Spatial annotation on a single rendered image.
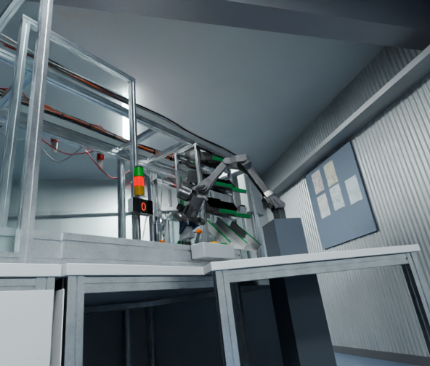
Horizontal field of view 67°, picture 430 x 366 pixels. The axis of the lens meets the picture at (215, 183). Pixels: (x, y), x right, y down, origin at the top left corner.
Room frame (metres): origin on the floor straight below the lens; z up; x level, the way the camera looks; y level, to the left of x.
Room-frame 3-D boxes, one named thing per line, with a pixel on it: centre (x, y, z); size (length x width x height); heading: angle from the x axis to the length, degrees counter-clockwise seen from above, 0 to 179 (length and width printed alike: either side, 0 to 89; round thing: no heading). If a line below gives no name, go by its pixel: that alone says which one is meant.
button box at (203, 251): (1.37, 0.04, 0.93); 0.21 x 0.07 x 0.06; 145
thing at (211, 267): (1.59, -0.28, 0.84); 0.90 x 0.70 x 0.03; 107
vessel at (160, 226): (2.52, 0.47, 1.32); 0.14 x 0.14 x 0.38
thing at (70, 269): (1.82, 0.53, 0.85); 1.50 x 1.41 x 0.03; 145
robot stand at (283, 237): (1.54, -0.29, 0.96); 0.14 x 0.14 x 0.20; 17
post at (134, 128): (1.50, 0.40, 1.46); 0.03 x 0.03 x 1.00; 55
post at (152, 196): (2.85, 0.59, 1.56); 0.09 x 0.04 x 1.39; 145
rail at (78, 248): (1.25, 0.20, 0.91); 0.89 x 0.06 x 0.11; 145
